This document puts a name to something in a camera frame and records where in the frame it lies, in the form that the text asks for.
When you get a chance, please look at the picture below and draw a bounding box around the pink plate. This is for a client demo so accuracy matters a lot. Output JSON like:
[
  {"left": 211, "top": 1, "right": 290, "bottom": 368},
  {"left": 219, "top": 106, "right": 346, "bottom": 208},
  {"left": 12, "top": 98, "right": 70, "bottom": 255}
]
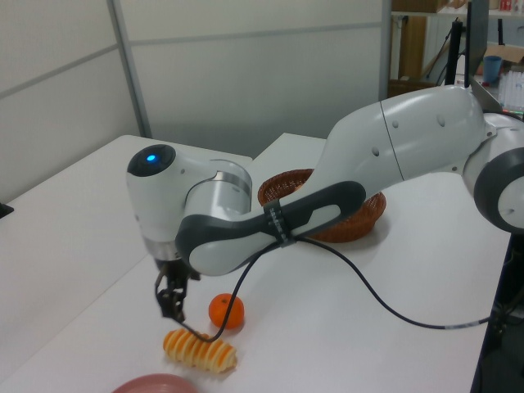
[{"left": 111, "top": 373, "right": 193, "bottom": 393}]

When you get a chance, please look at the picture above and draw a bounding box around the black monitor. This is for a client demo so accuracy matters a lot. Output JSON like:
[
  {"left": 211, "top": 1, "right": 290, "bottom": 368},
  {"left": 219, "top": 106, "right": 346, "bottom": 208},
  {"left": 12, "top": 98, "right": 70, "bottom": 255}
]
[{"left": 465, "top": 0, "right": 489, "bottom": 89}]

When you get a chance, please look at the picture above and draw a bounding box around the black monitor stand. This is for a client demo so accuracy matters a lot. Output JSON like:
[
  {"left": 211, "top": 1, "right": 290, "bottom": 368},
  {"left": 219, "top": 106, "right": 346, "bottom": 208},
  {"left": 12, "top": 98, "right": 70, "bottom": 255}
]
[{"left": 444, "top": 18, "right": 466, "bottom": 87}]

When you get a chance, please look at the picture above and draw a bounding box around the brown woven basket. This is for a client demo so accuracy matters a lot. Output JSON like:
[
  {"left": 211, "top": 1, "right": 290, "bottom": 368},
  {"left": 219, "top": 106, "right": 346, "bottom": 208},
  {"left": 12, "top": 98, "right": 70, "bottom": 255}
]
[{"left": 257, "top": 168, "right": 388, "bottom": 244}]

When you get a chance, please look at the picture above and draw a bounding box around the blue cup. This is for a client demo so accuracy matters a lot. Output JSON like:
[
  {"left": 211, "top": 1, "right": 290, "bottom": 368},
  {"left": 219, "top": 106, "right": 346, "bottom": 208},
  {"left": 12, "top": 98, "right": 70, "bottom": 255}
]
[{"left": 483, "top": 55, "right": 503, "bottom": 85}]

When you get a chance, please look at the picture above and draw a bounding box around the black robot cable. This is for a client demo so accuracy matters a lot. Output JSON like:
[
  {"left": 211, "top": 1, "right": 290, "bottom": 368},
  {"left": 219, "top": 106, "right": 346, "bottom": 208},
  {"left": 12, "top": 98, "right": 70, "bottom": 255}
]
[{"left": 178, "top": 235, "right": 499, "bottom": 343}]

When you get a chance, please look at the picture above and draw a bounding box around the cardboard box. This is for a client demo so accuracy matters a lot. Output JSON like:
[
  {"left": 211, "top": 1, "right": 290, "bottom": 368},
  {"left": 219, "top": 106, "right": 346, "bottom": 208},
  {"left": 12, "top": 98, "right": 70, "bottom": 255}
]
[{"left": 485, "top": 43, "right": 524, "bottom": 66}]

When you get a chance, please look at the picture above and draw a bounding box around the striped bread roll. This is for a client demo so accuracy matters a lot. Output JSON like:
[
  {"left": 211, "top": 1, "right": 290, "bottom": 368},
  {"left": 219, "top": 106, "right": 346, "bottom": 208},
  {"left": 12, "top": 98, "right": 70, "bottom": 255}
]
[{"left": 162, "top": 327, "right": 238, "bottom": 374}]

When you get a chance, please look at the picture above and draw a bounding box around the black cable strap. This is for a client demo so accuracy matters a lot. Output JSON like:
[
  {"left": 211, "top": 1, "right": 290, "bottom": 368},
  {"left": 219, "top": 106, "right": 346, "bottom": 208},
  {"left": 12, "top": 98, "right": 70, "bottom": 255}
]
[{"left": 264, "top": 200, "right": 296, "bottom": 250}]

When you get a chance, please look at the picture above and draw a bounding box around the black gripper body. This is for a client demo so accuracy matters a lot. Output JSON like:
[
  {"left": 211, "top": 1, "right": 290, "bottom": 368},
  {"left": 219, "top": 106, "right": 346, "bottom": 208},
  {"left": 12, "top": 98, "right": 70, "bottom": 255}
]
[{"left": 153, "top": 256, "right": 202, "bottom": 288}]

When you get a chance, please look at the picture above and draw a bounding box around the grey metal post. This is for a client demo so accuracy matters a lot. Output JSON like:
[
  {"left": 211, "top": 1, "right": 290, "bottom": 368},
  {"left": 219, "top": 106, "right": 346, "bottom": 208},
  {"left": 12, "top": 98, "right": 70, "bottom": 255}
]
[{"left": 379, "top": 0, "right": 395, "bottom": 99}]

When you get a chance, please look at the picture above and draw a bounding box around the grey partition frame post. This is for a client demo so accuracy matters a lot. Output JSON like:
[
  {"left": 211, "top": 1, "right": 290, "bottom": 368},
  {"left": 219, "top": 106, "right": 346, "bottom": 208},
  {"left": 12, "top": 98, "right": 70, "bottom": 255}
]
[{"left": 106, "top": 0, "right": 153, "bottom": 139}]

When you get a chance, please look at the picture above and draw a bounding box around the wooden shelf unit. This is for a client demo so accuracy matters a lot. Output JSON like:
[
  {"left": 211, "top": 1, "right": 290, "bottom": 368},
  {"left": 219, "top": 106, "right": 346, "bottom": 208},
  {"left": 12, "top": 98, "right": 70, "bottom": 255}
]
[{"left": 391, "top": 0, "right": 468, "bottom": 98}]

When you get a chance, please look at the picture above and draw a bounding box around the white bottle rack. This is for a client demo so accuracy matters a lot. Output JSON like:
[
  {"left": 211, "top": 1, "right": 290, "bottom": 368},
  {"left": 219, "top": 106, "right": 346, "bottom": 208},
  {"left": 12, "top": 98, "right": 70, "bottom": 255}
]
[{"left": 498, "top": 70, "right": 524, "bottom": 112}]

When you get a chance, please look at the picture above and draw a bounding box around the orange mandarin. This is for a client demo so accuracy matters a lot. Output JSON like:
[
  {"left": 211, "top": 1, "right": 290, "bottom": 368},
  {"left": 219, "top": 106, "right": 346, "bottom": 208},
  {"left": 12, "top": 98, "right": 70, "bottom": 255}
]
[{"left": 208, "top": 292, "right": 246, "bottom": 330}]

